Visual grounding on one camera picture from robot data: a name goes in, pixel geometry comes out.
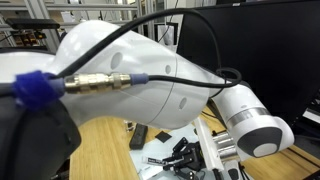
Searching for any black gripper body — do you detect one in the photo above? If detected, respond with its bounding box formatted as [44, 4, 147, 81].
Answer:
[172, 142, 205, 180]

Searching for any white black Expo marker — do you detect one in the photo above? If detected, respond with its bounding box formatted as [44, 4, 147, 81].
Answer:
[142, 157, 166, 166]

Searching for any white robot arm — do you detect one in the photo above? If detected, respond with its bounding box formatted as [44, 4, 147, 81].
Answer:
[0, 20, 294, 180]

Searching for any black tape square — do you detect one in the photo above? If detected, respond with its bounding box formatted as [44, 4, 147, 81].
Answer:
[155, 131, 171, 143]

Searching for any white paper sheet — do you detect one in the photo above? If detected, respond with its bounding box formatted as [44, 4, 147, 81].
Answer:
[129, 124, 198, 180]

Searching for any black whiteboard eraser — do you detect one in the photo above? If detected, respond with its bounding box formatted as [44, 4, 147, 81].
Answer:
[129, 124, 148, 150]

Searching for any clear crystal glass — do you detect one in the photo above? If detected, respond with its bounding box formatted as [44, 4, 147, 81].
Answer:
[124, 120, 134, 132]

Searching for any large black monitor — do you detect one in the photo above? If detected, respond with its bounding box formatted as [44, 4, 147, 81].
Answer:
[175, 0, 320, 129]

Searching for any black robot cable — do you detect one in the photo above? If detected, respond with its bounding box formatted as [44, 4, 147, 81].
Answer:
[0, 8, 243, 111]

